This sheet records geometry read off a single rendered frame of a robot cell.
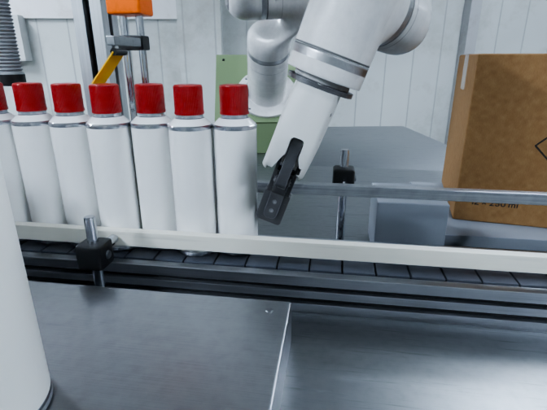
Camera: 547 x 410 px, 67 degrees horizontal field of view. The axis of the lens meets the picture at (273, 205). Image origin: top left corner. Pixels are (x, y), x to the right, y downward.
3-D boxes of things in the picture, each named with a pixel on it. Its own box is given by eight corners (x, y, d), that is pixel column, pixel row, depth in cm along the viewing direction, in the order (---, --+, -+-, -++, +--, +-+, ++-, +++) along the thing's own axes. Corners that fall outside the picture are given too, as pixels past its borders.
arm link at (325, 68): (299, 41, 48) (290, 67, 49) (291, 38, 40) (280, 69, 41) (365, 67, 48) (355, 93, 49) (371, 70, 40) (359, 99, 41)
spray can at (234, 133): (212, 253, 52) (202, 85, 45) (229, 237, 57) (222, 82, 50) (249, 259, 50) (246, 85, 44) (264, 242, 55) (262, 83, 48)
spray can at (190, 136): (177, 259, 50) (162, 85, 44) (178, 241, 55) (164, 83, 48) (220, 255, 51) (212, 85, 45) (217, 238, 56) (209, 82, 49)
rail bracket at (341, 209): (327, 275, 57) (333, 159, 51) (328, 252, 63) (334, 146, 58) (351, 276, 56) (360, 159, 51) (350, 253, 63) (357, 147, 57)
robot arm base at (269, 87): (239, 120, 126) (237, 77, 109) (234, 73, 134) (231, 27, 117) (300, 115, 128) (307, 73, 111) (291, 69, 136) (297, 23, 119)
